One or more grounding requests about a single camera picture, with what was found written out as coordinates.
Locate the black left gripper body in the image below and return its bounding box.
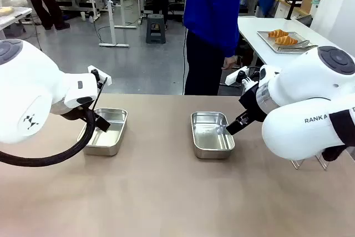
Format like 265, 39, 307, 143
83, 108, 100, 123

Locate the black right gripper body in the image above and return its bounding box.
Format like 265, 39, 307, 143
239, 83, 268, 123

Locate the steel container with rounded corners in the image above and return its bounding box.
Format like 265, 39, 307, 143
77, 107, 129, 157
190, 111, 236, 160

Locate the perforated steel baking tray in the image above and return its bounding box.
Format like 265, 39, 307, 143
257, 29, 318, 54

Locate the golden croissant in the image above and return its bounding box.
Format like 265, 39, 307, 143
274, 36, 298, 46
268, 29, 290, 39

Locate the person's left forearm blue sleeve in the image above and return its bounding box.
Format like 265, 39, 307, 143
213, 17, 240, 58

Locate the person's left hand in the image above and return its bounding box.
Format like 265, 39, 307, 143
221, 54, 239, 70

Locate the person in blue hoodie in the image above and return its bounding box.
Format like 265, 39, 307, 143
182, 0, 242, 96

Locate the wooden top workbench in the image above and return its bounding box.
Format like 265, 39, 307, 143
271, 0, 309, 18

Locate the grey plastic step stool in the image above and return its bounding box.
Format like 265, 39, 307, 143
145, 13, 167, 44

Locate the white table with grey top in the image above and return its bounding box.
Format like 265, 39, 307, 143
0, 6, 33, 41

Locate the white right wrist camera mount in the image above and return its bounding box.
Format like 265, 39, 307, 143
225, 65, 261, 86

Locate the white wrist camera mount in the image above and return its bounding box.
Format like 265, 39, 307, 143
87, 65, 113, 86
225, 65, 261, 86

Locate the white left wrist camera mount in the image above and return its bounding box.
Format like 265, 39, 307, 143
87, 65, 113, 86

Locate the steel wire rack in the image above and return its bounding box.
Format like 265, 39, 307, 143
289, 153, 334, 172

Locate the black right arm cable sleeve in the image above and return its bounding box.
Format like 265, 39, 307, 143
321, 108, 355, 163

